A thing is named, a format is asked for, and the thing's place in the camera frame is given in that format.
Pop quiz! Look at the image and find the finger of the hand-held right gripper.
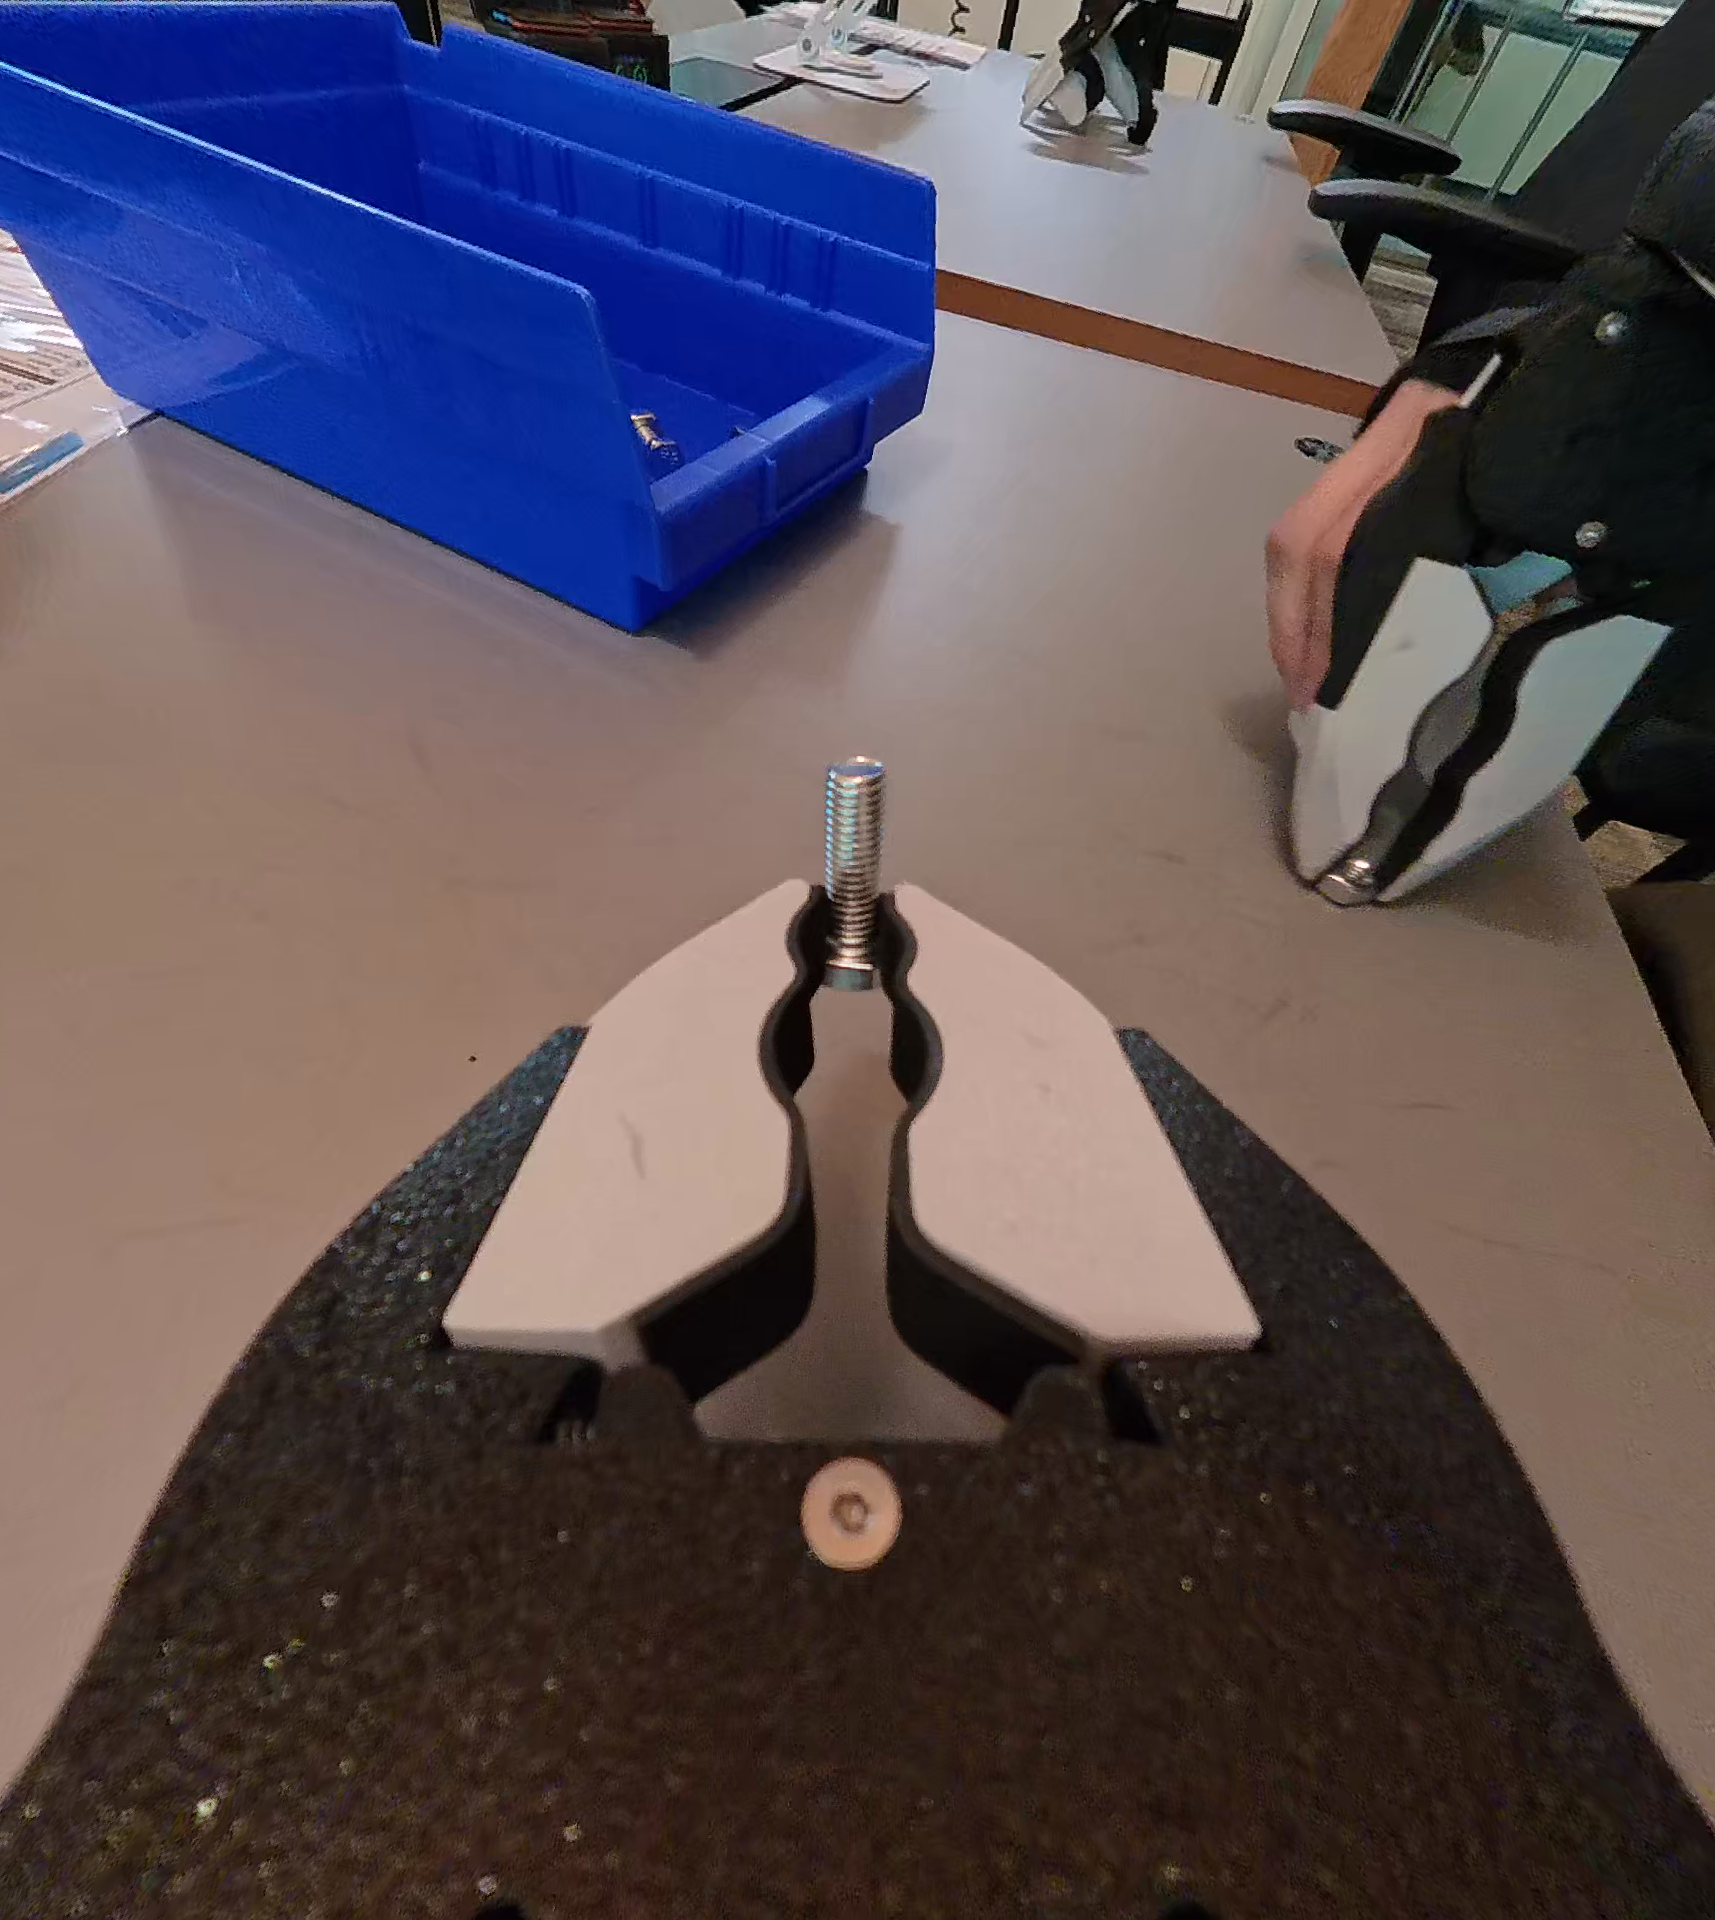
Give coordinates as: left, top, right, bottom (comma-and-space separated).
1368, 611, 1680, 905
1284, 557, 1492, 899

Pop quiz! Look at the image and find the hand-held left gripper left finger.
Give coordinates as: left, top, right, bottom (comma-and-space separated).
440, 878, 820, 1412

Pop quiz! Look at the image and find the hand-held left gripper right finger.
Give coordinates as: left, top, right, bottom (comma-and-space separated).
880, 878, 1264, 1412

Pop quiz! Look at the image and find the blue plastic bin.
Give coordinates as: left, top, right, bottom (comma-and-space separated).
0, 0, 942, 635

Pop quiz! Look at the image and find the grey desk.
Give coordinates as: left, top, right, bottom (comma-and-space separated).
738, 14, 1406, 414
0, 305, 1715, 1920

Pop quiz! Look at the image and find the person's right hand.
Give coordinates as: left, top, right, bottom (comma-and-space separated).
1266, 377, 1460, 710

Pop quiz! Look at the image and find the black office chair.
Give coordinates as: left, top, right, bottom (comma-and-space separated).
1266, 0, 1715, 392

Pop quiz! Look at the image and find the black and white gripper device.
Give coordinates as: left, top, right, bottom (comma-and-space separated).
1020, 0, 1160, 148

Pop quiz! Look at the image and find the white stand base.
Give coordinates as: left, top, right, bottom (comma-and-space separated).
756, 6, 934, 103

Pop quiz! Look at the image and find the wooden post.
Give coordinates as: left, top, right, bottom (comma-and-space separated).
1308, 0, 1444, 108

